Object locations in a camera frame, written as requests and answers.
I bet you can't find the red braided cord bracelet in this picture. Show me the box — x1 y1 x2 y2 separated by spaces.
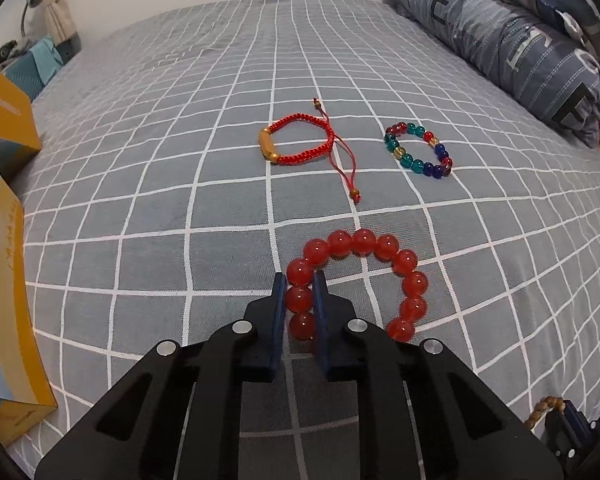
258 97 363 206

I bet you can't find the grey checked bed sheet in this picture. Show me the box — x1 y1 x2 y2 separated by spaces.
10 0 600 472

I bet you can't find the red round bead bracelet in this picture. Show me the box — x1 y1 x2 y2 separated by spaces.
284 227 430 356

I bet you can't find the brown wooden bead bracelet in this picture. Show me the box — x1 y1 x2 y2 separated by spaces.
523 394 567 432

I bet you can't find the teal suitcase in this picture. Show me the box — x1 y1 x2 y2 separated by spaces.
1 34 82 102

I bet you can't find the multicolour glass bead bracelet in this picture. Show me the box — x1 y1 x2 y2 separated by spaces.
382 120 454 180

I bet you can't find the yellow blue cardboard box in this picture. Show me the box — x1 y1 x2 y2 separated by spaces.
0 72 57 446

